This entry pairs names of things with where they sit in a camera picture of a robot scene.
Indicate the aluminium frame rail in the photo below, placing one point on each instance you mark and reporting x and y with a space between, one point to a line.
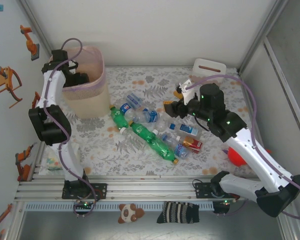
152 190

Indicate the green bottle with white logo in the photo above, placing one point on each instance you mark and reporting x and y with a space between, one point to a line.
141 131

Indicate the red orange juice carton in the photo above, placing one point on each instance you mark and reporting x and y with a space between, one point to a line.
192 145

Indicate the brown white plush toy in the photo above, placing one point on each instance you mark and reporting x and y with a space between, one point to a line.
126 212

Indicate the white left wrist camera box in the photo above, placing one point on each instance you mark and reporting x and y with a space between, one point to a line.
71 66

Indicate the red plastic toy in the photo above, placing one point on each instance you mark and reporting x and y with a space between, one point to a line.
236 156

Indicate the short green soda bottle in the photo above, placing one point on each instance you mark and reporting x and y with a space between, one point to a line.
117 116

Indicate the small circuit board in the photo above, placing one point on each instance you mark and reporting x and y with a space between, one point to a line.
222 207
85 205

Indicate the black striped knit sock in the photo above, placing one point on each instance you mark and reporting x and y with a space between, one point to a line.
177 212

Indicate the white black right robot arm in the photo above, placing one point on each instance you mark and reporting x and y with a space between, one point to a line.
260 160

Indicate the clear bottle dark blue label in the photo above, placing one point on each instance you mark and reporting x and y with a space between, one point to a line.
152 115

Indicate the white tissue box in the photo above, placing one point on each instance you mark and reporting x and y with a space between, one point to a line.
210 66

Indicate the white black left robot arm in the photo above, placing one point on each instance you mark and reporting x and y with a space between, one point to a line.
52 87

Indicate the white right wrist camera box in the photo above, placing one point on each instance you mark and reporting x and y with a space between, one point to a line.
188 93

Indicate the crushed bottle blue striped label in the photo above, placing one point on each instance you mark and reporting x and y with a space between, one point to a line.
133 98

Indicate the floral table cloth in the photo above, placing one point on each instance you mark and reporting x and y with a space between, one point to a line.
140 80

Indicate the grey metal side panel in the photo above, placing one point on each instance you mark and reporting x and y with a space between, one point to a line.
290 50

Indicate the aluminium frame post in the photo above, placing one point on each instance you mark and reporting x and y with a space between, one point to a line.
37 25
260 35

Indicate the beige mesh waste bin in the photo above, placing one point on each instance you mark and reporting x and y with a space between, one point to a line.
90 105

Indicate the small clear bottle white cap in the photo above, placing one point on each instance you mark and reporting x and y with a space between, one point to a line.
161 126

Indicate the bottle blue and white label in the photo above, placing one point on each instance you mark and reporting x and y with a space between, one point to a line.
187 130

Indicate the clear bottle round blue logo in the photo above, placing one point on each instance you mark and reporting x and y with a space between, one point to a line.
125 107

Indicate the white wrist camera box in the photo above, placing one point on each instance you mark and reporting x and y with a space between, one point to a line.
188 93
71 66

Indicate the white wet wipes pack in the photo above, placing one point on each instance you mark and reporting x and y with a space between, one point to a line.
51 160

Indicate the crushed green bottle gold cap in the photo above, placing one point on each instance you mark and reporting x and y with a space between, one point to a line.
162 150

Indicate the long clear bottle white cap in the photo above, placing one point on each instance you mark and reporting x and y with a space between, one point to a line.
122 130

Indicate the orange gripper claw wall sticker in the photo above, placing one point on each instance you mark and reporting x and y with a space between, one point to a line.
5 82

